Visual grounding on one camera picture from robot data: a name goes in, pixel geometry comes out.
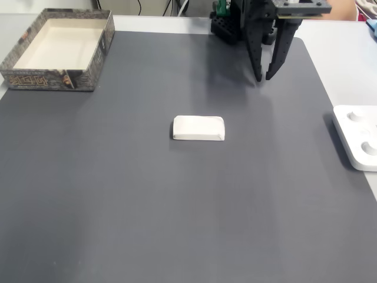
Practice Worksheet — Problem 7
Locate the white block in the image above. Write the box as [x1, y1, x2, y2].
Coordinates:
[171, 115, 227, 143]

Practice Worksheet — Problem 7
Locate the patterned cardboard box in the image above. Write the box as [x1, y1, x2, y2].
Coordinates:
[0, 8, 116, 93]

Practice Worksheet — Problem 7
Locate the green clamp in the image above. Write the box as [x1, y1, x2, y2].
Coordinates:
[213, 0, 233, 17]

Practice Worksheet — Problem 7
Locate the person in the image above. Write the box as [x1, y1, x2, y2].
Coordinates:
[323, 0, 359, 21]

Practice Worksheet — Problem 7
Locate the blue object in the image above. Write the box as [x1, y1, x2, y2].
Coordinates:
[366, 18, 377, 39]

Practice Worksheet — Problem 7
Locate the white tray with round recesses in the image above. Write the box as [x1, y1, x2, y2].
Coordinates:
[332, 104, 377, 172]

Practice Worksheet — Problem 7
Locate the dark grey table mat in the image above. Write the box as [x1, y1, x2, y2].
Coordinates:
[0, 30, 377, 283]

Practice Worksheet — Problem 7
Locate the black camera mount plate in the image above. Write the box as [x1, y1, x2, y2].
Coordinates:
[273, 0, 333, 21]

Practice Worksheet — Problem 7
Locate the white cable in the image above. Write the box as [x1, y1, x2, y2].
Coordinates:
[176, 0, 190, 16]

